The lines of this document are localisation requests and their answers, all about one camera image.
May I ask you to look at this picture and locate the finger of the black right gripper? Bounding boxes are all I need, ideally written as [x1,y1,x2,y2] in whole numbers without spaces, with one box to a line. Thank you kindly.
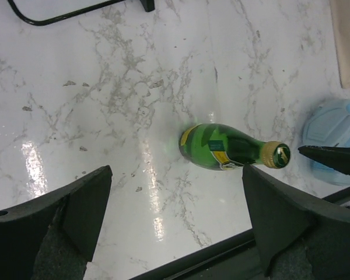
[298,146,350,183]

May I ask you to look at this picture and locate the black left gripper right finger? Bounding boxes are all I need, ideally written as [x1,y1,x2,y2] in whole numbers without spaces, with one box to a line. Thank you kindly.
[243,165,350,279]

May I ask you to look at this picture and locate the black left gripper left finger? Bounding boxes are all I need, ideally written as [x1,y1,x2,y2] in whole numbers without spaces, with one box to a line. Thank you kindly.
[0,166,113,279]

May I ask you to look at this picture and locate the green bottle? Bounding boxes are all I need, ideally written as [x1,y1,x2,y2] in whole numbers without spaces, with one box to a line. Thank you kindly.
[178,123,291,171]

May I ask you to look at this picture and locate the beige canvas tote bag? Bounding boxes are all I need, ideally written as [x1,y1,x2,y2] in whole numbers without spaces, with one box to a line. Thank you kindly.
[330,0,350,89]

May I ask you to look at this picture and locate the light blue headphones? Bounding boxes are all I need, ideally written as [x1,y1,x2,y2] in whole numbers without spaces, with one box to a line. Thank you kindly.
[302,99,350,186]

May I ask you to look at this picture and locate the whiteboard with red writing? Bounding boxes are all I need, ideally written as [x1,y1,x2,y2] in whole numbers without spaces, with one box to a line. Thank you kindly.
[7,0,157,27]

